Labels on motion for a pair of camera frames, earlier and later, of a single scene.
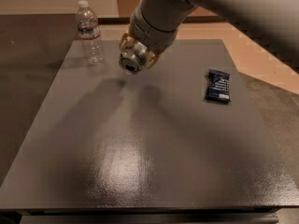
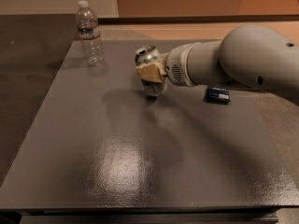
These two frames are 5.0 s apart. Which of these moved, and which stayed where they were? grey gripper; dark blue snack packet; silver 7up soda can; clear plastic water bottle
Moved: grey gripper; silver 7up soda can
Stayed: clear plastic water bottle; dark blue snack packet
